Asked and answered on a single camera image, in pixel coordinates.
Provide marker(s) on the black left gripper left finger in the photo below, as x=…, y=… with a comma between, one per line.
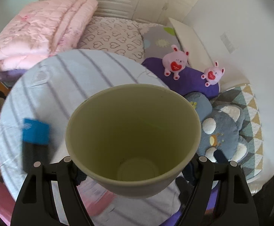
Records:
x=35, y=203

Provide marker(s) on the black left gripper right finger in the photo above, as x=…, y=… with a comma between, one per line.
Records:
x=234, y=204

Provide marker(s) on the pale green plastic cup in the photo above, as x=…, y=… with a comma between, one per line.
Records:
x=133, y=139

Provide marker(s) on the pink floor mat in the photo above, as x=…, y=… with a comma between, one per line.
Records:
x=7, y=204

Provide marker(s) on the black blue CoolTowel can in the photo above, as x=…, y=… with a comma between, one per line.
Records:
x=35, y=143

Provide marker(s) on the triangle pattern quilt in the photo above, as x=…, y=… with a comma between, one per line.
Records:
x=251, y=131

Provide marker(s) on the striped white table cloth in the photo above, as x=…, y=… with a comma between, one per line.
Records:
x=50, y=92

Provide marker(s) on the purple pillow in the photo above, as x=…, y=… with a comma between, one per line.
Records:
x=190, y=79

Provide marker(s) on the pink plush bunny right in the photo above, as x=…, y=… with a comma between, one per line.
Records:
x=213, y=74

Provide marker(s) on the pink plush bunny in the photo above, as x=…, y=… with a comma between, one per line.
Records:
x=175, y=62
x=213, y=74

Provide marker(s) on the pink plush bunny left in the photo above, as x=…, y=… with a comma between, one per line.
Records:
x=175, y=62

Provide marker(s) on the white pillow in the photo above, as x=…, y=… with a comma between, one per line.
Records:
x=200, y=59

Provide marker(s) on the folded pink quilt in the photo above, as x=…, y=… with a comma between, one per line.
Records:
x=43, y=29

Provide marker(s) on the grey flower pattern pillow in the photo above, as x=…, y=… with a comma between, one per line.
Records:
x=158, y=41

